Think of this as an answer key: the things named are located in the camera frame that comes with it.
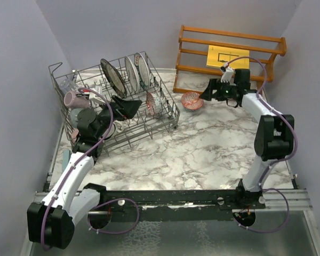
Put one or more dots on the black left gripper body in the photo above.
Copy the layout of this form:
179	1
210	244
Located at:
104	117

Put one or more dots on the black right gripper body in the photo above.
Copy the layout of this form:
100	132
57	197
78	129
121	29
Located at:
225	91

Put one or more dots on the pink mug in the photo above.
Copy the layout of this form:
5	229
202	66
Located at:
74	136

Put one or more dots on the red patterned bowl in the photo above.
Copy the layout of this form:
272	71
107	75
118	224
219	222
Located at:
191	101
154	103

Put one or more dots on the grey-green ceramic mug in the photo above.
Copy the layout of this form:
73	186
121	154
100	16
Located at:
74	116

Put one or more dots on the white plate red characters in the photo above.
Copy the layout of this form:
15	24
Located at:
132	74

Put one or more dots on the purple glass mug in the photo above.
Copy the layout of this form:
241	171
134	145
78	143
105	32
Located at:
73	100

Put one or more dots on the dark rimmed beige plate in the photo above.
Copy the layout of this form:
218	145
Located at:
114	78

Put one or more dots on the green rimmed white plate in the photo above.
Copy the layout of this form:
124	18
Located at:
143	71

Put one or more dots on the clear octagonal glass tumbler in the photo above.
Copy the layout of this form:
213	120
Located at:
67	85

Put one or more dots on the white speckled mug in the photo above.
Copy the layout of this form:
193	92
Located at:
118	127

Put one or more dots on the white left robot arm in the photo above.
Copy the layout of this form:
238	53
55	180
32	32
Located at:
52	221

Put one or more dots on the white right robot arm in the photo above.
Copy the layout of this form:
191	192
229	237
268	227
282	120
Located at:
274	140

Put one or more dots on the wooden shelf rack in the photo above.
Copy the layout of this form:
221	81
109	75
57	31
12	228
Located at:
196	46

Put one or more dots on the yellow book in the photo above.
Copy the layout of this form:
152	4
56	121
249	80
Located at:
218	55

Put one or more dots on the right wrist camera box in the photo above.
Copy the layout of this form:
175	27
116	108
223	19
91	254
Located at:
227	73

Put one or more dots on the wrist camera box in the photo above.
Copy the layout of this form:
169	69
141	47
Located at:
95	98
227	73

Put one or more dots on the grey wire dish rack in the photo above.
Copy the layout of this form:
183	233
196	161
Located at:
143	125

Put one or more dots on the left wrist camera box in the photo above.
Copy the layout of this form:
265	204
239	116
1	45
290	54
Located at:
95	98

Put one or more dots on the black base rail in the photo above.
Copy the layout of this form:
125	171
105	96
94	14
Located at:
171	205

